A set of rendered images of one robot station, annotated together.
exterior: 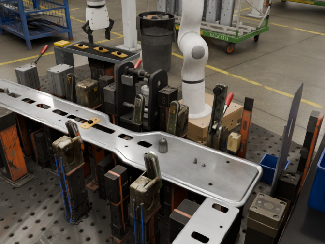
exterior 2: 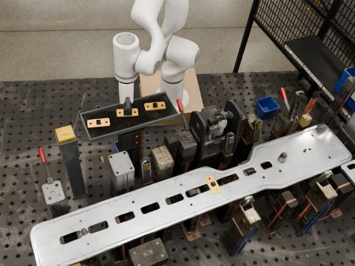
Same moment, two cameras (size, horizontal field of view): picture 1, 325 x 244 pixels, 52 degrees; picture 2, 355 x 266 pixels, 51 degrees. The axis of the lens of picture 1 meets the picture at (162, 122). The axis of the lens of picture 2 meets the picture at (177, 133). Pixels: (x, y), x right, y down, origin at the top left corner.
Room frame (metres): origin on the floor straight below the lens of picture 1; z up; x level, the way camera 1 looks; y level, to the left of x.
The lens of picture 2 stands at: (0.96, 1.06, 2.31)
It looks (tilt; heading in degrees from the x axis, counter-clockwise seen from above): 52 degrees down; 295
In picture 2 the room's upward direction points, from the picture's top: 9 degrees clockwise
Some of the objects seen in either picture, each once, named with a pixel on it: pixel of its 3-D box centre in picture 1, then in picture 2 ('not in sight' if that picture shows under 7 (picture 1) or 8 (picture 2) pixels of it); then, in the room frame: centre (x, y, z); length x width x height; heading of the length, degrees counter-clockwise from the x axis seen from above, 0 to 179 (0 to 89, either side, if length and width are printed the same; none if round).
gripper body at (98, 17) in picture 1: (97, 15); (126, 84); (1.55, 0.30, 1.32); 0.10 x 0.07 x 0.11; 131
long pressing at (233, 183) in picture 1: (85, 123); (209, 188); (1.14, 0.30, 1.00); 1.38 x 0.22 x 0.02; 57
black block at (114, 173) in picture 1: (119, 205); (279, 214); (0.84, 0.15, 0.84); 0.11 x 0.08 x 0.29; 147
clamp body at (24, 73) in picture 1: (32, 99); (60, 212); (1.59, 0.69, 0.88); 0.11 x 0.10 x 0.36; 147
